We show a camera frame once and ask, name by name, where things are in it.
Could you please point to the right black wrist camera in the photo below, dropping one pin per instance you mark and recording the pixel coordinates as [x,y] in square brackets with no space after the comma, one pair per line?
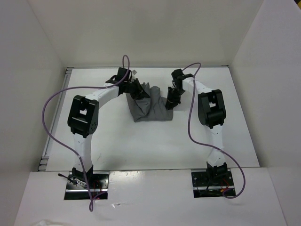
[178,75]

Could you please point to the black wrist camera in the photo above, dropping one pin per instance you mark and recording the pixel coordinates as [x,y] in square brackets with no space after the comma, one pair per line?
[178,75]
[123,75]

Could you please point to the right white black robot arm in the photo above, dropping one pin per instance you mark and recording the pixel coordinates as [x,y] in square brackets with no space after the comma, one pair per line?
[211,114]

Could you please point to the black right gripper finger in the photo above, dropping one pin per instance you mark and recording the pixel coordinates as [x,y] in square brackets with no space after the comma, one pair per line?
[169,99]
[176,99]

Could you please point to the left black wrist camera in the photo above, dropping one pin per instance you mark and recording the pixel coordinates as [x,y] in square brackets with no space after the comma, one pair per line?
[123,75]

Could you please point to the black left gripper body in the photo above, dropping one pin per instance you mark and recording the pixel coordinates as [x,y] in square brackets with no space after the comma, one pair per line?
[131,88]

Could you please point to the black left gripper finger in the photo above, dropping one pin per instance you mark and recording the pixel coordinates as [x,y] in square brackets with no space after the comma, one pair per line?
[140,95]
[141,84]

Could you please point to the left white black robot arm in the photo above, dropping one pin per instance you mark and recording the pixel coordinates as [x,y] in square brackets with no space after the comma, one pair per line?
[84,115]

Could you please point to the grey pleated skirt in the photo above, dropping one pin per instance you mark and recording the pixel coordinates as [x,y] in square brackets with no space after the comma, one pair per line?
[149,109]

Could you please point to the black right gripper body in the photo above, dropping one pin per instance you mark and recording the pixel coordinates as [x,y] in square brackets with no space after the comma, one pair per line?
[179,91]

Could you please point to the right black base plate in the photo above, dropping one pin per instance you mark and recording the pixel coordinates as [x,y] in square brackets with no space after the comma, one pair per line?
[204,187]

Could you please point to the aluminium frame rail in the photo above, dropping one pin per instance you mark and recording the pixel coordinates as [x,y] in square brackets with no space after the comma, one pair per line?
[53,126]

